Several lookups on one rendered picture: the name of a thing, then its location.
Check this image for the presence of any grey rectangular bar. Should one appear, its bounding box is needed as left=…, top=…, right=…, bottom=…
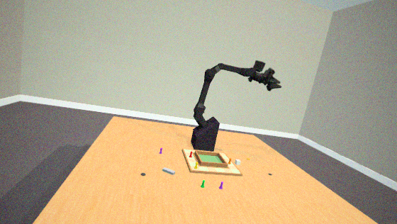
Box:
left=162, top=167, right=175, bottom=175

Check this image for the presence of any cream and green square board track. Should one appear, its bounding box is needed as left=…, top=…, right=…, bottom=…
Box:
left=184, top=149, right=241, bottom=174

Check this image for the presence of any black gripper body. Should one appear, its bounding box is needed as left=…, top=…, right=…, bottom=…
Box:
left=257, top=69, right=272, bottom=91

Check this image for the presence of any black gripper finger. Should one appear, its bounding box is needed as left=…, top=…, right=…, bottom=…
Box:
left=270, top=83, right=281, bottom=89
left=267, top=73, right=280, bottom=84

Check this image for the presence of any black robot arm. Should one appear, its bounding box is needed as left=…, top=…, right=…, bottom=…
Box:
left=194, top=60, right=266, bottom=129

